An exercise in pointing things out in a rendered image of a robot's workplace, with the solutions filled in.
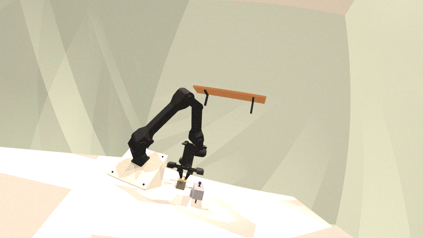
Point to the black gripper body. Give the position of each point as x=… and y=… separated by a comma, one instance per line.
x=186, y=164

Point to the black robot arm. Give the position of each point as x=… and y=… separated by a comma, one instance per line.
x=142, y=138

